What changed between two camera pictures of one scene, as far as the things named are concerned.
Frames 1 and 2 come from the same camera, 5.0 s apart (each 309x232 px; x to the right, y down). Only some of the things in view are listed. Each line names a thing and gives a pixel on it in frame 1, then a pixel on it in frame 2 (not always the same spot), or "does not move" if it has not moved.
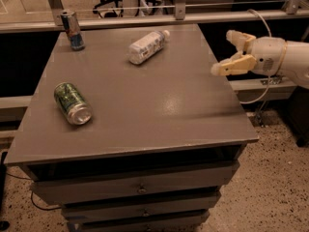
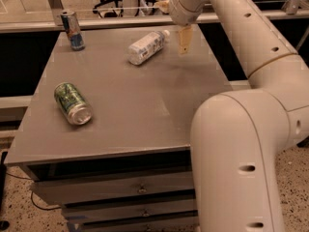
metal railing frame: [293, 12] does not move
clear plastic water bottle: [147, 45] does not move
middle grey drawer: [140, 207] does not move
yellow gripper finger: [238, 39] to [164, 6]
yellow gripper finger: [238, 64] to [184, 36]
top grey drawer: [58, 190] does not move
